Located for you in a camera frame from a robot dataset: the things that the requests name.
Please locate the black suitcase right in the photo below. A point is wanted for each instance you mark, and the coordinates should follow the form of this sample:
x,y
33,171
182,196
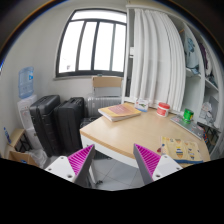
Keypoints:
x,y
69,115

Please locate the grey flat book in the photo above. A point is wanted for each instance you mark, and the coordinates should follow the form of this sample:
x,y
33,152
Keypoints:
x,y
191,127

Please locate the yellow patterned folded towel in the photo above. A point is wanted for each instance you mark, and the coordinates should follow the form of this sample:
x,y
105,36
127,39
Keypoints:
x,y
184,152

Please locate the cardboard box on suitcase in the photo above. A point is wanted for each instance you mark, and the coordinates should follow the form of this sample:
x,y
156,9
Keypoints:
x,y
106,86

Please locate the open cardboard box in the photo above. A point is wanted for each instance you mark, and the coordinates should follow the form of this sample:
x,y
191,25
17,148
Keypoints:
x,y
19,147

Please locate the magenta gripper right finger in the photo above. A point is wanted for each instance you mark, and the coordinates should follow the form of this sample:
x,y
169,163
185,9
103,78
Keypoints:
x,y
153,166

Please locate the yellow pink book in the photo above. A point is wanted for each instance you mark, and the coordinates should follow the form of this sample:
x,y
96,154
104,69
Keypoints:
x,y
119,112

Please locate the white shelving unit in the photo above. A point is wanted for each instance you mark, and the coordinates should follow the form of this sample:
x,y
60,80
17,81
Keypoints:
x,y
204,84

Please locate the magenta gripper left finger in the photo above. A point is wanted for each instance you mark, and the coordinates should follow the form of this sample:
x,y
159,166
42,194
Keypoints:
x,y
75,167

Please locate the small white blue box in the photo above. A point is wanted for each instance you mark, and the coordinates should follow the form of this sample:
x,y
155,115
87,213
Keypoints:
x,y
141,105

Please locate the black suitcase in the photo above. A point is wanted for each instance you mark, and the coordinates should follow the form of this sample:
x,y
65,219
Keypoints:
x,y
69,115
42,116

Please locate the silver ribbed suitcase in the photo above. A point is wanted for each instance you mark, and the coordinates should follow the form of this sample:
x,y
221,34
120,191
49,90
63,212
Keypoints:
x,y
93,104

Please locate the green cylindrical can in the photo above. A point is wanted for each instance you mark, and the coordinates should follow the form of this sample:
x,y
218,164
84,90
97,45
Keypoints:
x,y
188,115

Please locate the white water dispenser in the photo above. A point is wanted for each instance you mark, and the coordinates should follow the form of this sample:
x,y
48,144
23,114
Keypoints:
x,y
23,108

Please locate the black suitcase left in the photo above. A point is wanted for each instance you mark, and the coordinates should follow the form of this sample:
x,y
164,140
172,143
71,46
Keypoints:
x,y
42,116

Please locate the wooden desk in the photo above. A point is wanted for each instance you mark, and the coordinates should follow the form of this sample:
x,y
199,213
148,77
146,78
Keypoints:
x,y
117,139

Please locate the black framed window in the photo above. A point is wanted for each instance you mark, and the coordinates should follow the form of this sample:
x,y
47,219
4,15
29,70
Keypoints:
x,y
92,43

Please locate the white curtain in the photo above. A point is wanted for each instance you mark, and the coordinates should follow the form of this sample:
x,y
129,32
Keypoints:
x,y
158,66

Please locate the white jar red lid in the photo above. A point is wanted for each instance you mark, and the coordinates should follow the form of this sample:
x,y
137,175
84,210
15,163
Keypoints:
x,y
163,109

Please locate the blue water bottle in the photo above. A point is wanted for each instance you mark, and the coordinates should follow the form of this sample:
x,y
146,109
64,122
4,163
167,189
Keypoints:
x,y
25,82

